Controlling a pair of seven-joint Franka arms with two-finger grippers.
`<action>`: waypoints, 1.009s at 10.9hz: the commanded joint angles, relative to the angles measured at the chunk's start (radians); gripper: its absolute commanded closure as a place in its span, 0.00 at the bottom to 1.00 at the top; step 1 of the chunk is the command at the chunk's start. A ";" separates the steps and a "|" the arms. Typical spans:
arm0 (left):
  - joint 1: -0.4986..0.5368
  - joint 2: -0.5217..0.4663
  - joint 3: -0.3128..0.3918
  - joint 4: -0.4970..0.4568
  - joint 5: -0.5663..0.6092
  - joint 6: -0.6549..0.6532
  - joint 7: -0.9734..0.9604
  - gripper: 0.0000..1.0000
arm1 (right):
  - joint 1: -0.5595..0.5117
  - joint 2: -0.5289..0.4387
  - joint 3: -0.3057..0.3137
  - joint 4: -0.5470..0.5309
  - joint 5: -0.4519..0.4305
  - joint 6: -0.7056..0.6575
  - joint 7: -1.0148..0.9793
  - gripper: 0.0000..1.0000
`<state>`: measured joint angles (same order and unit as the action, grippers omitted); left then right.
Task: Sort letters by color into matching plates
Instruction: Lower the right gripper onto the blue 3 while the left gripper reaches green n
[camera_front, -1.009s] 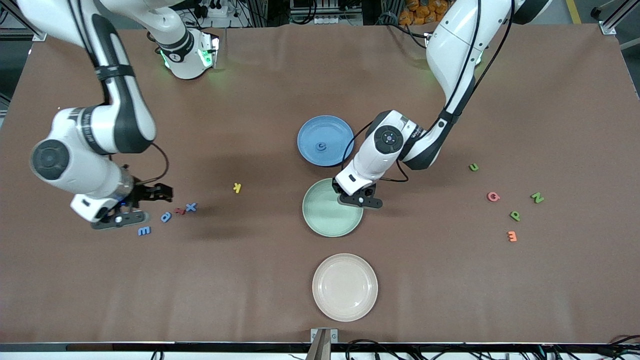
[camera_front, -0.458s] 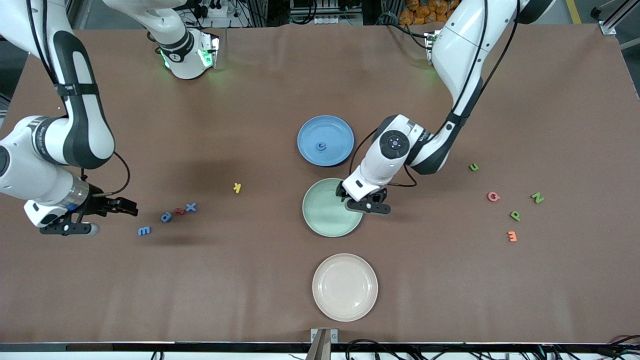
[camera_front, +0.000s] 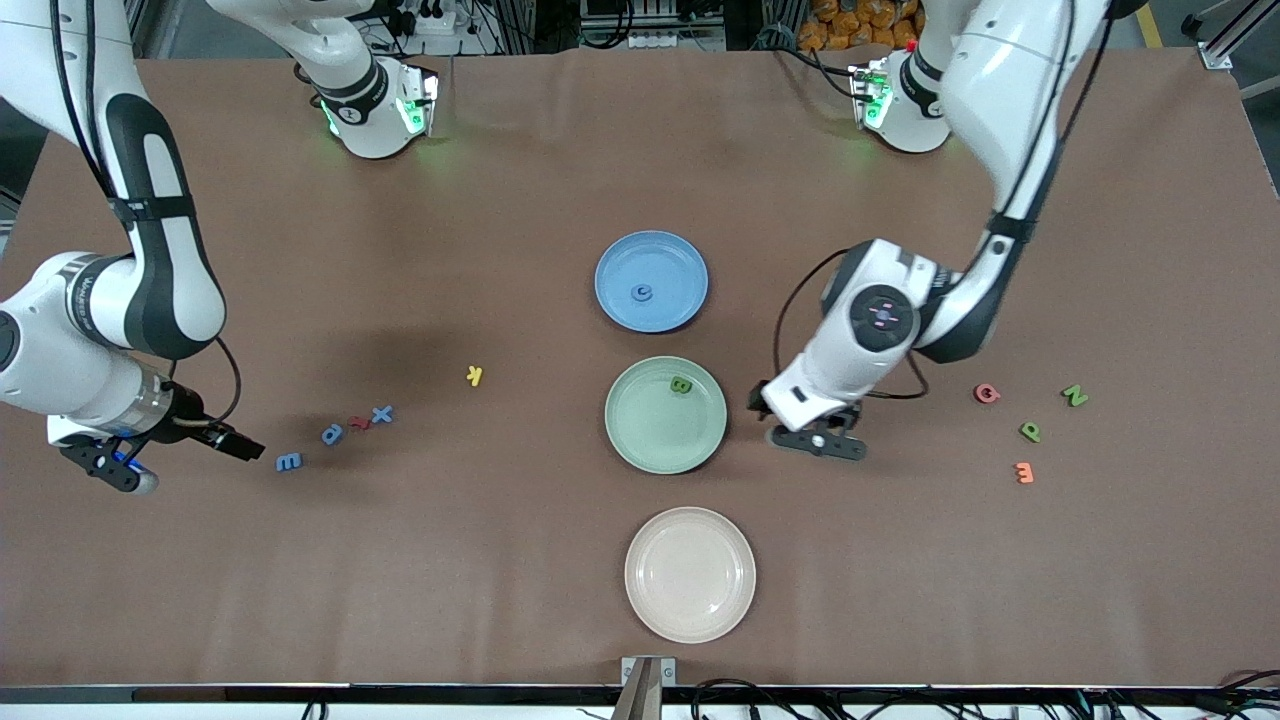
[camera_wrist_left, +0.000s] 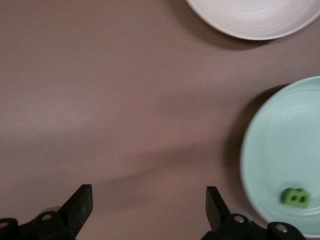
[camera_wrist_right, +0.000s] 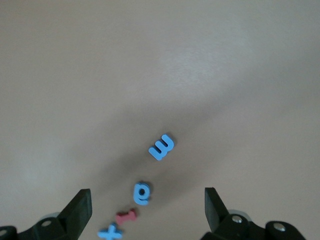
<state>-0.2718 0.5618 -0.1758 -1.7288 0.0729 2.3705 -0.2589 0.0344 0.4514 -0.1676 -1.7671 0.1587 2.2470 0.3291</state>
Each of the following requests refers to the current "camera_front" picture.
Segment pale green plate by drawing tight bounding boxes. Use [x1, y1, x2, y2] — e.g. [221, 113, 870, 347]
[604, 356, 728, 476]

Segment metal table edge bracket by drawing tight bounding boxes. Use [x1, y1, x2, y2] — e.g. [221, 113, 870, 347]
[620, 655, 678, 720]

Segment beige pink plate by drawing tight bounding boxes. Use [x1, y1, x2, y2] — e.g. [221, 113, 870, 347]
[624, 506, 758, 645]

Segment white power strip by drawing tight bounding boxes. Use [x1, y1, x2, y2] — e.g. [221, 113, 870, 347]
[400, 0, 463, 37]

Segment pile of orange fruit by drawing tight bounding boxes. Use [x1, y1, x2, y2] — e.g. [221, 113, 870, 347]
[798, 0, 923, 51]

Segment brown table cover sheet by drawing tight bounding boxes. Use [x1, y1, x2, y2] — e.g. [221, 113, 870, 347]
[0, 45, 1280, 691]

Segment red and black cables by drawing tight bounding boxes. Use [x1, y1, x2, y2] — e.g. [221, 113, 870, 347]
[1215, 668, 1280, 716]

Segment metal table edge rail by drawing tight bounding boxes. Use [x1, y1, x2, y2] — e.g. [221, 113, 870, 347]
[0, 684, 1280, 707]

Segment blue plate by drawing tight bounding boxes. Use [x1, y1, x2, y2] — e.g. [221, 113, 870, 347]
[594, 230, 710, 334]

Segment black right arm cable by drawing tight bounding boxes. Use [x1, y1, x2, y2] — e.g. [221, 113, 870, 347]
[50, 0, 243, 433]

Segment aluminium frame profile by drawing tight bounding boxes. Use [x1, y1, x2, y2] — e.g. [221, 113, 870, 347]
[1183, 0, 1280, 73]

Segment black cable loop below table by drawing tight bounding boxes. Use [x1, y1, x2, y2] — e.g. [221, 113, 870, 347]
[690, 678, 801, 720]

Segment dark equipment rack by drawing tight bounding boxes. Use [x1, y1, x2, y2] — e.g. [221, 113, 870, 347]
[578, 0, 729, 53]

